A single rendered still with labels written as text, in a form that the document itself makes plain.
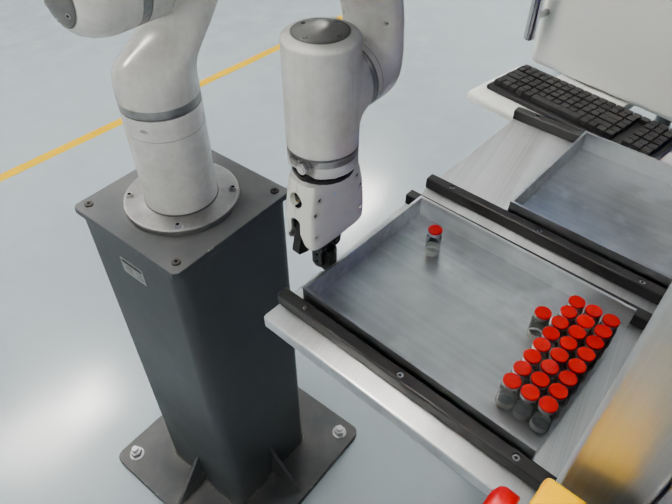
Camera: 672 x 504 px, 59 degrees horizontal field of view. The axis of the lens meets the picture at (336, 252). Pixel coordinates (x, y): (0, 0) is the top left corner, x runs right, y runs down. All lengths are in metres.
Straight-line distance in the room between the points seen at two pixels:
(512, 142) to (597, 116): 0.29
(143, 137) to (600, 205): 0.71
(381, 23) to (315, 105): 0.12
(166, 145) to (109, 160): 1.84
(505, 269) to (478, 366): 0.18
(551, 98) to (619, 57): 0.17
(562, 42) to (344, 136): 0.97
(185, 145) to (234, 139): 1.82
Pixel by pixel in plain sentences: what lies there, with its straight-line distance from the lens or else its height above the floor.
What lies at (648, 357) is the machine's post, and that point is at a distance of 0.43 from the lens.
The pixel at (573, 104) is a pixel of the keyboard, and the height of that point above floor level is 0.83.
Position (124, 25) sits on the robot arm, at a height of 1.19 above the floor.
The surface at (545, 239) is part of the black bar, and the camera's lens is 0.93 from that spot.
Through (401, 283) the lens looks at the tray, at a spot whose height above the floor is 0.88.
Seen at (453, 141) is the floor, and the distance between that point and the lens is 2.73.
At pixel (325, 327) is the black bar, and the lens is 0.76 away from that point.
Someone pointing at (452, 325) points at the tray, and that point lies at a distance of 0.80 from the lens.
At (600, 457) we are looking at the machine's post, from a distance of 0.53.
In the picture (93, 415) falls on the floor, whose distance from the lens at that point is 1.86.
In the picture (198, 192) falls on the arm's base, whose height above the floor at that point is 0.91.
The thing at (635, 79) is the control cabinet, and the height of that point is 0.86.
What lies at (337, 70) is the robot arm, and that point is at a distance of 0.61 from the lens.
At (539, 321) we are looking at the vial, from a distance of 0.78.
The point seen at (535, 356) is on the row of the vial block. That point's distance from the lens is 0.74.
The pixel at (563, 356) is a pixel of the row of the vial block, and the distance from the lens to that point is 0.75.
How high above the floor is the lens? 1.50
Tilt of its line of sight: 44 degrees down
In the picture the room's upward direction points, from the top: straight up
